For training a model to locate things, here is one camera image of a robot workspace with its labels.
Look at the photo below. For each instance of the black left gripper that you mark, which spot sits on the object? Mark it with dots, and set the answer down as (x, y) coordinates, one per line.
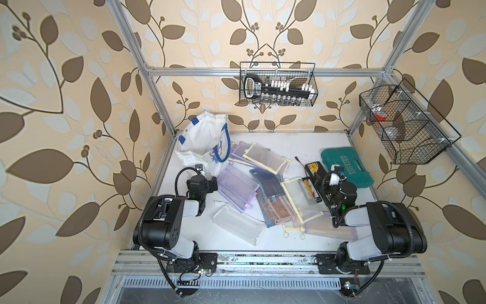
(211, 185)

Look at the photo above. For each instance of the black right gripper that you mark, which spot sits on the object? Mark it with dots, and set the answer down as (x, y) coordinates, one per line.
(330, 182)

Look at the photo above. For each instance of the purple mesh pencil pouch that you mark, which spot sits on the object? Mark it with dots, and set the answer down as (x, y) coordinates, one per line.
(239, 189)

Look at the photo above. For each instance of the white canvas tote bag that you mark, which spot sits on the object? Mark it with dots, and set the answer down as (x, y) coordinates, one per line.
(206, 142)

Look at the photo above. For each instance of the clear white pencil pouch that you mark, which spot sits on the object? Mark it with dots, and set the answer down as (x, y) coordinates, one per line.
(240, 225)

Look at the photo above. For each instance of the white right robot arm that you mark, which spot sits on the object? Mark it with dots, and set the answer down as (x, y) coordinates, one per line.
(394, 231)

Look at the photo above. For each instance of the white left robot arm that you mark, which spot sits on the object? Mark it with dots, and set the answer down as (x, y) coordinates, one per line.
(159, 229)

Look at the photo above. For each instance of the yellow trimmed mesh pouch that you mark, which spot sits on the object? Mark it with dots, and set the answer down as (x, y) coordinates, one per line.
(301, 200)

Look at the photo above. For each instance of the purple pouch front right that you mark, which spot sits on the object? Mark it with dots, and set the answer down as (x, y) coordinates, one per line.
(322, 226)

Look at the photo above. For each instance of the purple pouch rear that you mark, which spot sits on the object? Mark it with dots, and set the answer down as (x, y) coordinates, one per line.
(237, 151)

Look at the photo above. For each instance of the yellow trimmed pouch rear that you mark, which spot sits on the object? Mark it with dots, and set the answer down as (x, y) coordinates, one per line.
(266, 159)

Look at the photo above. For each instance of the black yellow battery pack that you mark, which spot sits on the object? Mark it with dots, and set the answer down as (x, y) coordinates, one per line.
(318, 181)

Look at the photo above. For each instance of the green plastic tool case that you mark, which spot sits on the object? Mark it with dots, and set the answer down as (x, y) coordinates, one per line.
(347, 157)

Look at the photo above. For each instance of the red item in basket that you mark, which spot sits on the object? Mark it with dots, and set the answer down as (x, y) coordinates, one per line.
(379, 114)

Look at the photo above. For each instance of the black socket tool set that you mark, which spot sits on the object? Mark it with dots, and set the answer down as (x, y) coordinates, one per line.
(255, 87)

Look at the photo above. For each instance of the right wall wire basket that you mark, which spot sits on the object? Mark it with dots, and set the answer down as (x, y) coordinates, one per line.
(416, 131)

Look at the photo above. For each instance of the wall wire basket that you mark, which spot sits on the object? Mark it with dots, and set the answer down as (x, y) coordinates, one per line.
(416, 131)
(296, 73)

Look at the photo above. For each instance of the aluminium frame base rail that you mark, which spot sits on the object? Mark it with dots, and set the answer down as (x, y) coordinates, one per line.
(243, 270)

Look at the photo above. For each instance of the back wall wire basket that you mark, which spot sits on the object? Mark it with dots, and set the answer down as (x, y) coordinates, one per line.
(296, 73)

